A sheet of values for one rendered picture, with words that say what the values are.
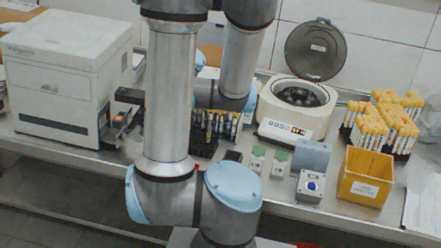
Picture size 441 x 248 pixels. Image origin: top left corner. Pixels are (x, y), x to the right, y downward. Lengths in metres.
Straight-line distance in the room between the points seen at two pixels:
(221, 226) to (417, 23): 1.11
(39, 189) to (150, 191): 1.39
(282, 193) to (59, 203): 1.14
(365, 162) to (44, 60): 0.94
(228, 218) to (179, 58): 0.31
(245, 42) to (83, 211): 1.38
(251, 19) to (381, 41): 1.01
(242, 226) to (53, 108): 0.70
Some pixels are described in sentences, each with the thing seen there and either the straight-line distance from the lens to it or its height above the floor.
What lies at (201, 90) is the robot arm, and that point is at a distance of 1.10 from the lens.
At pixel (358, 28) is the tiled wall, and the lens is 1.76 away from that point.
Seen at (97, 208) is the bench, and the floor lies 0.27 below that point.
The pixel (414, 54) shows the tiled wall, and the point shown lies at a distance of 1.81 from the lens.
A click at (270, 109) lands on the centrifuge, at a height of 0.96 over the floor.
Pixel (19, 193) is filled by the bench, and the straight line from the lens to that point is 2.24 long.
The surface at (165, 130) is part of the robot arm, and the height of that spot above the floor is 1.24.
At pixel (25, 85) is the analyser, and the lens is 1.40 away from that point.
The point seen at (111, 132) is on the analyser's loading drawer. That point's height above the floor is 0.91.
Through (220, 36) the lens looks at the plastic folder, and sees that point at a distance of 1.78.
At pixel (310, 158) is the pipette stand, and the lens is 1.36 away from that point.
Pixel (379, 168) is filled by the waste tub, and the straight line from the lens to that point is 1.44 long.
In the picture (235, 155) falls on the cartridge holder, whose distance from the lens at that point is 1.38.
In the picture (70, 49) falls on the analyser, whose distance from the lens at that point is 1.30.
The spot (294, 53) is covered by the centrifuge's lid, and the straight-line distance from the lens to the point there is 1.74.
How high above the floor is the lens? 1.71
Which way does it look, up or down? 36 degrees down
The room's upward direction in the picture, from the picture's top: 8 degrees clockwise
